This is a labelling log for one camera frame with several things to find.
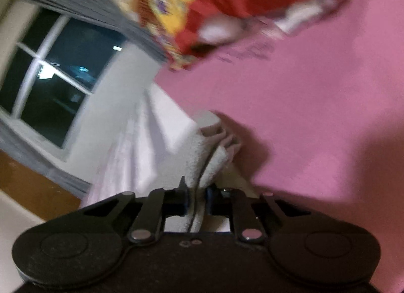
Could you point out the striped purple pink bedsheet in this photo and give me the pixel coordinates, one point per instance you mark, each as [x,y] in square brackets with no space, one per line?
[319,115]

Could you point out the colourful red folded blanket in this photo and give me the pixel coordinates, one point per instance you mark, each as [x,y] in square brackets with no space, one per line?
[187,30]

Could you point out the grey sweat pants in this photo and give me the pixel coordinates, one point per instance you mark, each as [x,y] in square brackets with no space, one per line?
[208,148]

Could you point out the grey curtain right side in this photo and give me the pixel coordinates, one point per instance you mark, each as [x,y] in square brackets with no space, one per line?
[107,14]

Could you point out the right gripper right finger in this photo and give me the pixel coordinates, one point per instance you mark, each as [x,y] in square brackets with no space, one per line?
[251,219]

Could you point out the grey curtain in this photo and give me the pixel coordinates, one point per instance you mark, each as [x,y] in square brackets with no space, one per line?
[15,147]
[107,14]

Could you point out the grey curtain left side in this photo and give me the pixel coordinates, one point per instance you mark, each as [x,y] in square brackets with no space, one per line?
[15,147]

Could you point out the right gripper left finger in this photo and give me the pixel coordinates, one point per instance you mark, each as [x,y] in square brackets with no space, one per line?
[141,220]

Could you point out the window with white frame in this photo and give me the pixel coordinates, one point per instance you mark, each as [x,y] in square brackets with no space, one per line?
[54,69]

